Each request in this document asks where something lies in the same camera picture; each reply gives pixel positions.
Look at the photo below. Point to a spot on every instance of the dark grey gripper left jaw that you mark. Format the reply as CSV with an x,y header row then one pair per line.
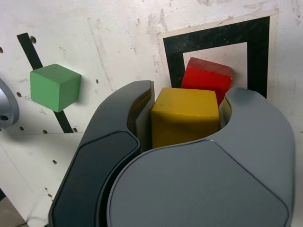
x,y
94,153

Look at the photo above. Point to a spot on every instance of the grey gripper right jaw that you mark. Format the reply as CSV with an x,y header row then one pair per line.
x,y
201,184

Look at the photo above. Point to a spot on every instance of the yellow cube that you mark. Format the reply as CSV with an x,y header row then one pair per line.
x,y
184,118

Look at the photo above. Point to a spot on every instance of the green cube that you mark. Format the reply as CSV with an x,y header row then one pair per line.
x,y
54,87

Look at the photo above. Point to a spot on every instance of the red cube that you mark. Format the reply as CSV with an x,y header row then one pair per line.
x,y
203,78

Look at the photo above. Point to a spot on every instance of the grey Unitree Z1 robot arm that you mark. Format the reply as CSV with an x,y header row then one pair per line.
x,y
7,106

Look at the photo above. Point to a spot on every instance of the black tape square outline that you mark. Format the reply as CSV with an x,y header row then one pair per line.
x,y
175,47

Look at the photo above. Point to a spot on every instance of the black tape strip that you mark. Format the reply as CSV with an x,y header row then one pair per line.
x,y
29,49

